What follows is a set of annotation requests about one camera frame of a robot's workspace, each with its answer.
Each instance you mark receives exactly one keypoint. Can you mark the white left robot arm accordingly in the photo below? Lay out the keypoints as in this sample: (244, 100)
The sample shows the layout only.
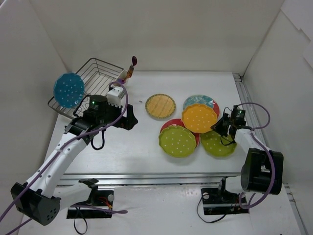
(38, 198)

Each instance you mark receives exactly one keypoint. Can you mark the aluminium front rail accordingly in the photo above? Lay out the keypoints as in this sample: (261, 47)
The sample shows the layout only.
(135, 179)

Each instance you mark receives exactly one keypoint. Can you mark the red plate with teal flower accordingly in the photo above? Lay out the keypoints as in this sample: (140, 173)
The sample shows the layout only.
(178, 122)

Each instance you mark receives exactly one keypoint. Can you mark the green polka dot bowl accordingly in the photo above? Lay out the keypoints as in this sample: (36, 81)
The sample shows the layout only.
(216, 145)
(177, 141)

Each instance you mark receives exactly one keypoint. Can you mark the yellow polka dot bowl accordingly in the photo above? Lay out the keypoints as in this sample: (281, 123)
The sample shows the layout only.
(199, 118)

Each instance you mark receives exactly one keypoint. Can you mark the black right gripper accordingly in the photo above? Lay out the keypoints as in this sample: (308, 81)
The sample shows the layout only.
(225, 123)

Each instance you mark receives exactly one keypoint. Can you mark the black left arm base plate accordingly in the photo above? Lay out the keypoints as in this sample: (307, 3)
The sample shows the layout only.
(101, 198)

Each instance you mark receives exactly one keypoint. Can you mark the woven bamboo pattern plate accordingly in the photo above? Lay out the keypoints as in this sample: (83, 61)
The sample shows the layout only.
(160, 106)

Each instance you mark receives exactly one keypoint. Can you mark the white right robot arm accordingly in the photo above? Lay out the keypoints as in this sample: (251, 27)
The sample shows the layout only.
(262, 170)

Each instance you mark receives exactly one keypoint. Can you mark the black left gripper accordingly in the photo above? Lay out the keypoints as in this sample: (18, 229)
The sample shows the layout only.
(123, 118)

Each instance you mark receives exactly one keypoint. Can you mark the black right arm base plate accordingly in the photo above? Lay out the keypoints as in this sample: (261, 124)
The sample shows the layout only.
(216, 203)

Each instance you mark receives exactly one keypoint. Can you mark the white cutlery holder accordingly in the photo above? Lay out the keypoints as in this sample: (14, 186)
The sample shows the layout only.
(121, 79)

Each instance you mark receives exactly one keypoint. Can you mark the metal wire dish rack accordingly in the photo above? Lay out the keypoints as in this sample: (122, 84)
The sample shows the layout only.
(96, 75)

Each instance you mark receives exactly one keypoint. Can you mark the blue polka dot bowl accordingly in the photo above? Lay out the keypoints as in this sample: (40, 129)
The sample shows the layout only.
(68, 90)

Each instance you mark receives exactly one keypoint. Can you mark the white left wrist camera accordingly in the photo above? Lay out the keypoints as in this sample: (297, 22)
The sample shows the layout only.
(114, 96)

